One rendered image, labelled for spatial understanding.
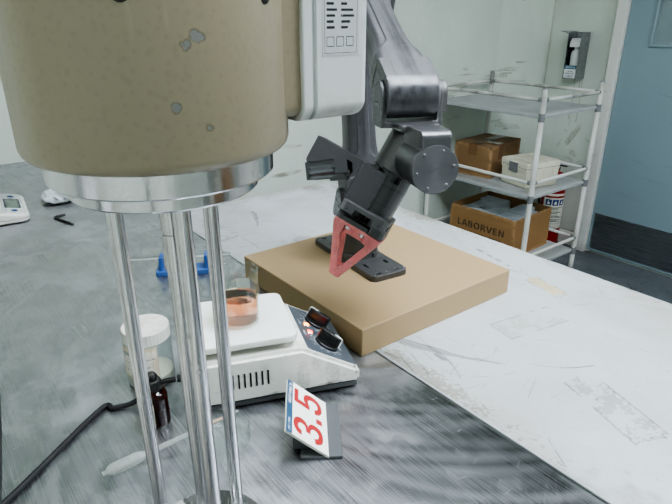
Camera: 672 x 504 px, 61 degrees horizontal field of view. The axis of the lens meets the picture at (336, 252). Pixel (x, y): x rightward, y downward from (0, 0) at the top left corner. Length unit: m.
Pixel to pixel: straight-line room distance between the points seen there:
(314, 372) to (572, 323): 0.43
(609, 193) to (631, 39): 0.84
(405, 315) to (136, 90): 0.68
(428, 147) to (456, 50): 2.51
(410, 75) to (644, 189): 2.92
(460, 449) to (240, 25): 0.55
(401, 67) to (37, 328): 0.66
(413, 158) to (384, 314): 0.26
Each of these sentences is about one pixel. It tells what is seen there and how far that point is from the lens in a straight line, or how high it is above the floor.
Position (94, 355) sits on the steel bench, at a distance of 0.87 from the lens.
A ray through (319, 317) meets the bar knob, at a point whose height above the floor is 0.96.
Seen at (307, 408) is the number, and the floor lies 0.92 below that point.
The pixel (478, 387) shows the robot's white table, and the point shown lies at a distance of 0.77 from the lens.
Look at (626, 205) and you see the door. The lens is 3.62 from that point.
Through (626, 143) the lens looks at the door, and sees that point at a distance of 3.57.
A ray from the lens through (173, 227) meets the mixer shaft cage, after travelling 0.25.
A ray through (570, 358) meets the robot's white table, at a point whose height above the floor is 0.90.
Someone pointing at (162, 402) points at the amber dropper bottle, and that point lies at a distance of 0.69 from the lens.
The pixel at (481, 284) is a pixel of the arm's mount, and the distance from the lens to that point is 0.95.
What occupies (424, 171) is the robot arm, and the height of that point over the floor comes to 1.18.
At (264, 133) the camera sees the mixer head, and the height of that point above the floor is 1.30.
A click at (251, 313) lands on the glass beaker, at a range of 0.69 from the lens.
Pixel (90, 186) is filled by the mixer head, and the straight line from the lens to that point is 0.21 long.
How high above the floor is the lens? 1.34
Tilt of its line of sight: 23 degrees down
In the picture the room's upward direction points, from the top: straight up
